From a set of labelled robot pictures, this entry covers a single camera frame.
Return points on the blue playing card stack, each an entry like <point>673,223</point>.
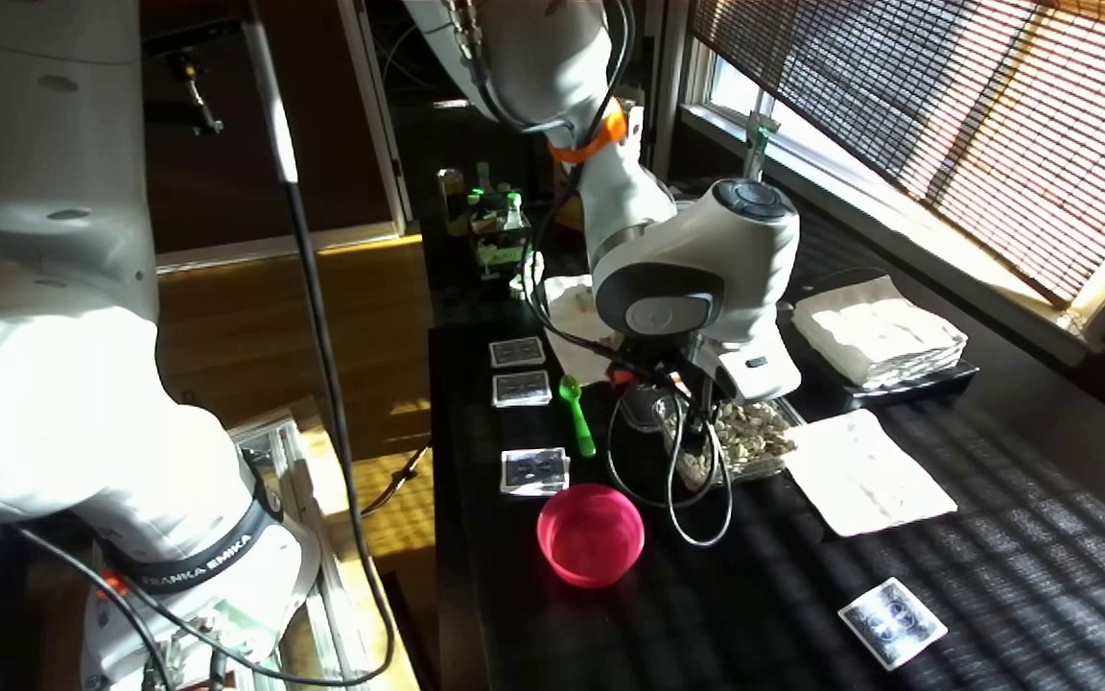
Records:
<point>516,350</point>
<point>523,388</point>
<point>536,471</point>

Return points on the pink plastic bowl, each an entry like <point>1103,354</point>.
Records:
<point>594,538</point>

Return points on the white window frame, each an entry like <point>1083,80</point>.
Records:
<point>911,228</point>

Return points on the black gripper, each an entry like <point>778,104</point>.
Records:
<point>689,388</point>

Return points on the white napkin stack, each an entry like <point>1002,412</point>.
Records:
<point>885,330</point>

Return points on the single blue playing card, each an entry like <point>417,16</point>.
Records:
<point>890,625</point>

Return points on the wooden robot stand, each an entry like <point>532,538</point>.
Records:
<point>347,538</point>

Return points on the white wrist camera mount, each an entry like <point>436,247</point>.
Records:
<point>765,371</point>

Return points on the paper towel with orange candies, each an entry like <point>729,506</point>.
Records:
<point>571,297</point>

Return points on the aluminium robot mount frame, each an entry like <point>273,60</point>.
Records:
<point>288,513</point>

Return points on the bamboo window blind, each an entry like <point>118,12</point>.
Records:
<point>961,115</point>

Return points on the paper towel with brown bits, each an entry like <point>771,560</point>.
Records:
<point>578,359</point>

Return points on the clear container of seeds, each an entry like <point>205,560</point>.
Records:
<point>757,435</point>

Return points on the green plastic spoon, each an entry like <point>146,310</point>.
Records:
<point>578,417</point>

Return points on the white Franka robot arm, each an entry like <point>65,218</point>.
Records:
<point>54,425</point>

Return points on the flat white napkin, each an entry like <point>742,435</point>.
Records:
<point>862,475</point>

